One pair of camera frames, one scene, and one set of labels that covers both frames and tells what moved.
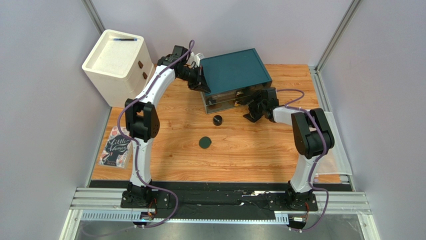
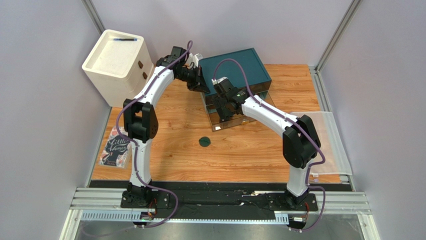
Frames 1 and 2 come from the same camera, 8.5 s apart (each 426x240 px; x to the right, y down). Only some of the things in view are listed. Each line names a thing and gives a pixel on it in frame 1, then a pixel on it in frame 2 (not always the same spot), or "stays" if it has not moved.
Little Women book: x=117 y=150 stays
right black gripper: x=252 y=108 → x=220 y=109
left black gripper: x=201 y=78 stays
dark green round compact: x=205 y=142 stays
